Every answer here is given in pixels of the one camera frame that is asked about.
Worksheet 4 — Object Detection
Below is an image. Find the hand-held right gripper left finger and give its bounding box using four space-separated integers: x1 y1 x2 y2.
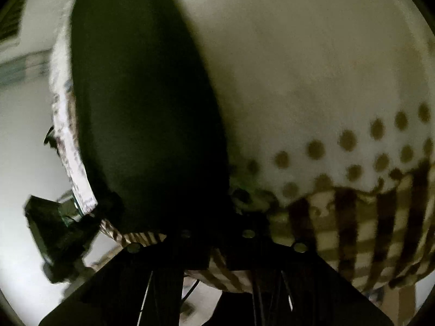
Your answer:
38 229 212 326

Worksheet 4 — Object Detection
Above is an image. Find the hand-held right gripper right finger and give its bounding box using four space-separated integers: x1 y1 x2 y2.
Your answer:
217 226 395 326

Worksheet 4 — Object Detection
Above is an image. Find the white dotted plaid garment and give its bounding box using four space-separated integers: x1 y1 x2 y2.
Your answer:
49 0 435 294

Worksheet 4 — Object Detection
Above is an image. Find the cardboard box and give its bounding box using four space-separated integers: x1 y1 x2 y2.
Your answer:
383 283 418 326

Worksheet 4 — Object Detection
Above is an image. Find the black cable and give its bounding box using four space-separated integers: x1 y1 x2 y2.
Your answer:
182 277 199 313

